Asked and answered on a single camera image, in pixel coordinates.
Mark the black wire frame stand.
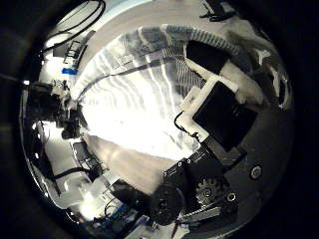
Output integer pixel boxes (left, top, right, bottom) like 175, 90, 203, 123
63, 39, 89, 68

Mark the grey white striped garment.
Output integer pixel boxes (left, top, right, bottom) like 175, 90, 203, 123
71, 23, 291, 164

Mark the blue tape strip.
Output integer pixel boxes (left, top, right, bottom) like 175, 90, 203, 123
61, 67, 80, 77

